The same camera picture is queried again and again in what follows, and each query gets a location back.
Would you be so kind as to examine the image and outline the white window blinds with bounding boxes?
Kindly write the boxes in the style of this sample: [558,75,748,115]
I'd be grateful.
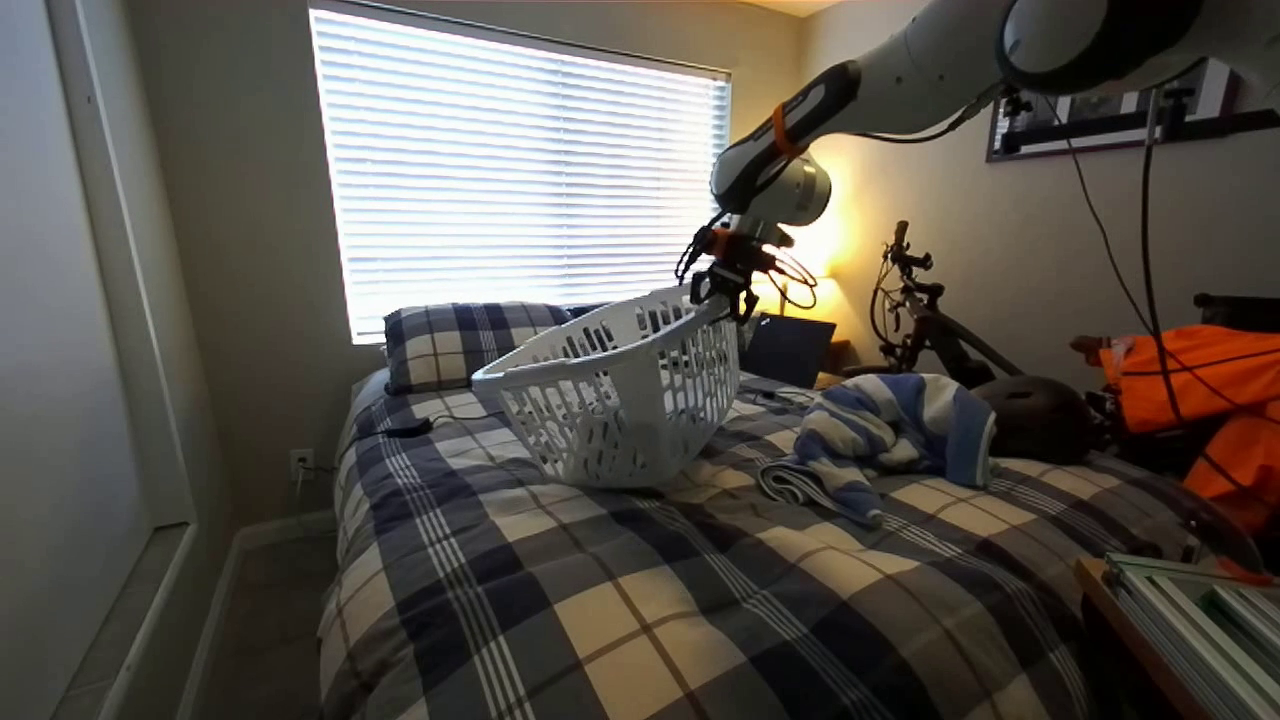
[306,0,736,348]

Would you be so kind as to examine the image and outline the black case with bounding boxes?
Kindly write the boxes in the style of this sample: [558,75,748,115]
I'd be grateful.
[1190,289,1280,332]

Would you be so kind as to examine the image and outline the orange jacket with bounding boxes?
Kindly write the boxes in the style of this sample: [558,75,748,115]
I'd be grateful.
[1072,320,1280,540]

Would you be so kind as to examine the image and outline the blue plaid comforter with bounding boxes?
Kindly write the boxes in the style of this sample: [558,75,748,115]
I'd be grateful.
[316,363,1265,720]

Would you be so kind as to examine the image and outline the wooden table with aluminium frame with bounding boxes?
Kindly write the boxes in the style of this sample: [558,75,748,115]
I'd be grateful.
[1077,552,1280,720]

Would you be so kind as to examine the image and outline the dark blue box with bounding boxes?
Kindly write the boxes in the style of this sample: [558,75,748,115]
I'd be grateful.
[740,313,838,390]

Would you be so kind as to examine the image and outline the black camera mounting bar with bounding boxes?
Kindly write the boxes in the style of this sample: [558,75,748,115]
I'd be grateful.
[998,82,1280,152]

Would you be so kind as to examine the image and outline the blue white striped towel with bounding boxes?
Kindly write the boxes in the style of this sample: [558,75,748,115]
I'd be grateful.
[756,369,998,526]

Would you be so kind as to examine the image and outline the white plastic laundry basket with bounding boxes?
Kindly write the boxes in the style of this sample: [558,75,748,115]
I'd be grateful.
[469,283,745,491]

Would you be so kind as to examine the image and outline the white closet door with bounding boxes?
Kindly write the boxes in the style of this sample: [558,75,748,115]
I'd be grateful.
[0,0,209,720]

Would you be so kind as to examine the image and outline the black robot wrist cable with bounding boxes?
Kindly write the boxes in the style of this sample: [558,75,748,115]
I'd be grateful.
[1132,78,1197,437]

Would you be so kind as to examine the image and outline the black bicycle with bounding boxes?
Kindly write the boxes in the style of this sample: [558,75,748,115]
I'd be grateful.
[866,215,1031,390]

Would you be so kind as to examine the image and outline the black bicycle helmet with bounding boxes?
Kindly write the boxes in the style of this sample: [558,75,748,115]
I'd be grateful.
[977,373,1101,463]

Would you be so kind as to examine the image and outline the thin black camera cable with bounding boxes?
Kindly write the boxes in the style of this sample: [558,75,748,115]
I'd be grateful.
[1059,131,1280,420]

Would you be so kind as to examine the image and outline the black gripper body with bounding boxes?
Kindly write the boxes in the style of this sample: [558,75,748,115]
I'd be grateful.
[684,215,786,304]

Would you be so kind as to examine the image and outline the black framed wall picture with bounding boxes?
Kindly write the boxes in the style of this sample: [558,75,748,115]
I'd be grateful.
[985,50,1240,163]

